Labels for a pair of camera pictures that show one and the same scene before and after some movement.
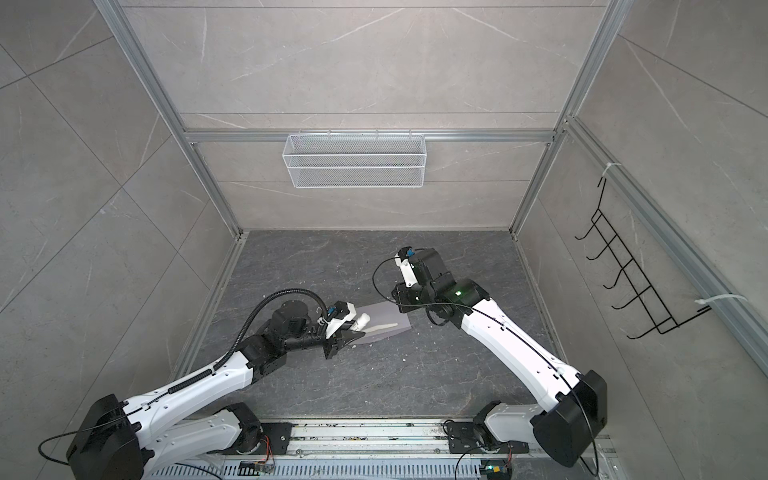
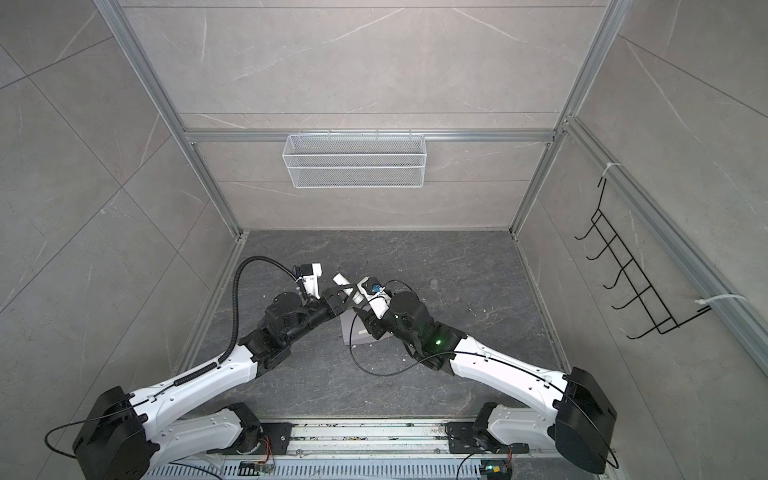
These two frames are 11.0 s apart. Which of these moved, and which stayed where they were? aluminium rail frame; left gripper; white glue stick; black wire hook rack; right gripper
Moved: right gripper; white glue stick; left gripper
Stayed: black wire hook rack; aluminium rail frame
